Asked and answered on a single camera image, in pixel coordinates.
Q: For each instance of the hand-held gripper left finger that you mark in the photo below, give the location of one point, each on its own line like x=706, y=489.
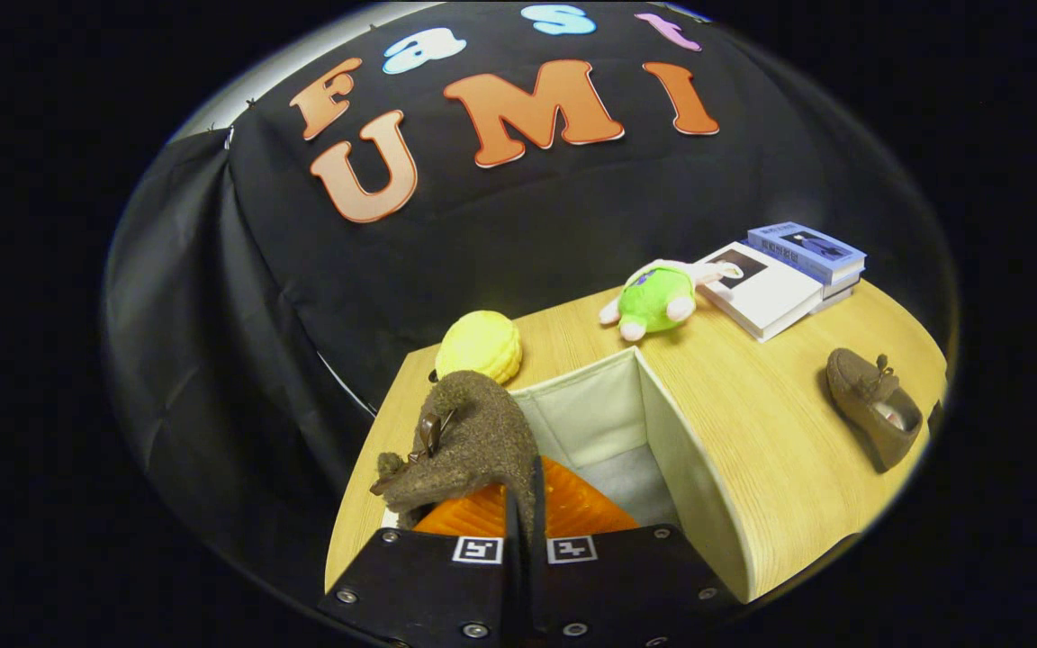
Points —
x=428, y=585

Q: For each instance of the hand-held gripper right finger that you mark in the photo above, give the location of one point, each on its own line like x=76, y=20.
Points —
x=626, y=585

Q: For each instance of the grey fabric storage box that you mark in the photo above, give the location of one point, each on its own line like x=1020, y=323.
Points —
x=707, y=504

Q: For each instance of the brown fuzzy shoe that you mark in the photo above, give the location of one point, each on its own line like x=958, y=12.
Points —
x=861, y=396
x=482, y=423

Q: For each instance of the yellow textured plush ball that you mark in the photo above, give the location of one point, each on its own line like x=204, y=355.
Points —
x=480, y=346

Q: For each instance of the green and pink plush toy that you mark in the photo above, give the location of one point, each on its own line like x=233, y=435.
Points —
x=658, y=297

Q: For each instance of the white book with dark portrait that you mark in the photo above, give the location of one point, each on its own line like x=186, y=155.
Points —
x=770, y=297

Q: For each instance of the black backdrop cloth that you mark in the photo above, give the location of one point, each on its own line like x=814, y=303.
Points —
x=527, y=243

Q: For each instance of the light grey book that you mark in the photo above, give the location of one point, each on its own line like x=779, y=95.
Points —
x=843, y=292

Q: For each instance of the blue book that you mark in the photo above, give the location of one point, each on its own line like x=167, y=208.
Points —
x=807, y=247

